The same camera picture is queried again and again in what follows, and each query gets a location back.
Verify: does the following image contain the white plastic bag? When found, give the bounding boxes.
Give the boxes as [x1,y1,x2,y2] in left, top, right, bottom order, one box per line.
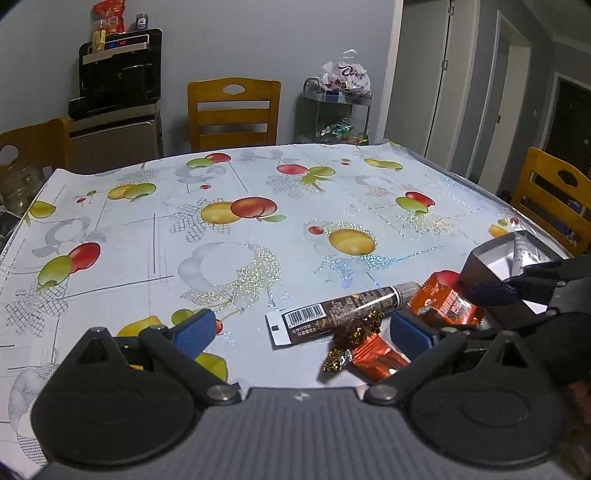
[320,48,371,93]

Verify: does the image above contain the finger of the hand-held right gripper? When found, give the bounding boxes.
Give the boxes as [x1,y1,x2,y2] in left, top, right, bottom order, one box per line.
[466,284,552,308]
[504,261,573,288]

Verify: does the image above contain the grey room door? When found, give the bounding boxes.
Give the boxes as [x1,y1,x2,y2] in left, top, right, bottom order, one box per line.
[480,9,532,195]

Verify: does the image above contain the brown snack bar tube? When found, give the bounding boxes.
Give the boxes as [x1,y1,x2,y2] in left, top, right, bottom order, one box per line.
[265,282,419,347]

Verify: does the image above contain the red snack bag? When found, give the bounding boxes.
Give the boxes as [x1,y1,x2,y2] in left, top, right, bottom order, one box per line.
[92,0,126,35]

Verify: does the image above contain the dark patterned cloth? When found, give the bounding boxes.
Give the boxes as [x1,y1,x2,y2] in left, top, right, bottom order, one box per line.
[0,210,24,252]

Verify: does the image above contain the dark entry door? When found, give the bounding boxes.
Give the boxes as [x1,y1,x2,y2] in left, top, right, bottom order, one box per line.
[547,74,591,162]

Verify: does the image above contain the plain orange snack packet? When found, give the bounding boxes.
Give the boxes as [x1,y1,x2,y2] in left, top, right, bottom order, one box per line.
[348,333,411,383]

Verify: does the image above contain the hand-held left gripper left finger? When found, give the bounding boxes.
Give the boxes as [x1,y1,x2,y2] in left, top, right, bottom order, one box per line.
[60,308,242,408]

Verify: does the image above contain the white double door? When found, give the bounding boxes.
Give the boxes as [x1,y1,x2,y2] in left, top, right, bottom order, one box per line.
[385,0,481,178]

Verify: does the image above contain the wooden chair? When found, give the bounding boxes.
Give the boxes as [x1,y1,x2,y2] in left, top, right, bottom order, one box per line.
[510,147,591,257]
[187,78,281,152]
[0,119,72,185]

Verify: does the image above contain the green wrapped snacks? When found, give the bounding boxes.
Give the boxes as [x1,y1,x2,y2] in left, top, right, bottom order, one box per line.
[318,121,370,144]

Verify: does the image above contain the fruit printed tablecloth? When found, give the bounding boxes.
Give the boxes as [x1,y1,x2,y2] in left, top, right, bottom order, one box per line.
[0,141,578,467]

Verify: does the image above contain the grey cardboard box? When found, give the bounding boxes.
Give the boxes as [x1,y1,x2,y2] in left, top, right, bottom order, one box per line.
[459,231,566,324]

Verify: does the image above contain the gold brown candy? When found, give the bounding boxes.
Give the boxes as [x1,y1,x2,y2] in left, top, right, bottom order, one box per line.
[332,309,385,348]
[322,346,352,373]

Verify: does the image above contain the metal trolley cart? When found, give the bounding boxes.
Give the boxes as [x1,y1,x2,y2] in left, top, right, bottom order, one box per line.
[295,78,372,145]

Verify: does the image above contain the black silver water dispenser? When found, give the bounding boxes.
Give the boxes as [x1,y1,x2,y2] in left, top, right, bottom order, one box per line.
[68,28,164,175]

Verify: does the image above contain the orange brown-label snack packet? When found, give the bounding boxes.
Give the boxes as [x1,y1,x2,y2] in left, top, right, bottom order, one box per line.
[409,272,485,328]

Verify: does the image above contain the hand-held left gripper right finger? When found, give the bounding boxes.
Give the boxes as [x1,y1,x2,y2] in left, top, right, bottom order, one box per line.
[365,310,550,408]

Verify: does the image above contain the glass jar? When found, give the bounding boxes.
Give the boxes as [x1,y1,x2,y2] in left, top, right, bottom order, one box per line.
[0,164,44,215]

